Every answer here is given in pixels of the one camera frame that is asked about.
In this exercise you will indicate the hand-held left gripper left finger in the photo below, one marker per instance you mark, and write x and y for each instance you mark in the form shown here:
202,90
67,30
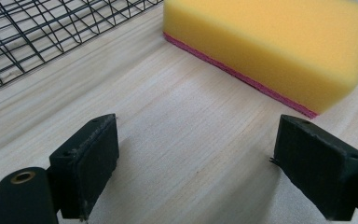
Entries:
84,168

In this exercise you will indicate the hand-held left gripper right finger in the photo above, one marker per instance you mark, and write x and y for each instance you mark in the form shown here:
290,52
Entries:
317,168

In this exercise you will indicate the yellow sponge with pink base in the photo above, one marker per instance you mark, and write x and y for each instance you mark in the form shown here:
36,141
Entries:
270,49

